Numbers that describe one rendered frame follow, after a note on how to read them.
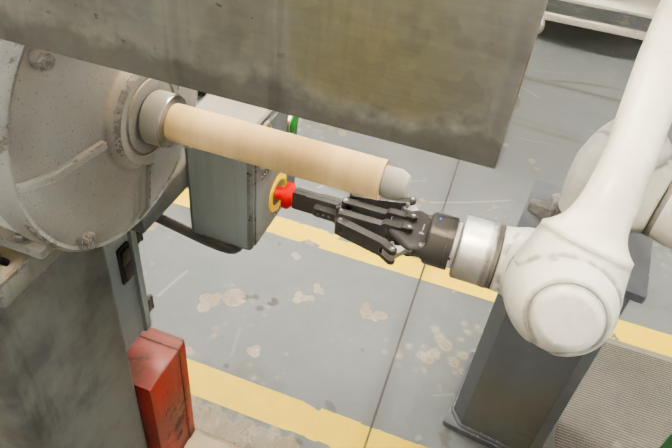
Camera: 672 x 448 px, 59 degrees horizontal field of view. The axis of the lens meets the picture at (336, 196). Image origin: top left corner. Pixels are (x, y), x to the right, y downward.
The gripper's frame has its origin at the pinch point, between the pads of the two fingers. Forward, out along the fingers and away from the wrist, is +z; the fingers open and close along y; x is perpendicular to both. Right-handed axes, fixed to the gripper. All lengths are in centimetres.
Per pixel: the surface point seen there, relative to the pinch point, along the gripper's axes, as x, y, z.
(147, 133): 27.5, -29.2, 5.4
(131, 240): -9.4, -9.4, 25.8
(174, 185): 5.3, -10.6, 16.3
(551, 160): -98, 190, -54
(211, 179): 5.9, -8.0, 12.3
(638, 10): -67, 336, -89
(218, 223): -1.7, -8.0, 11.6
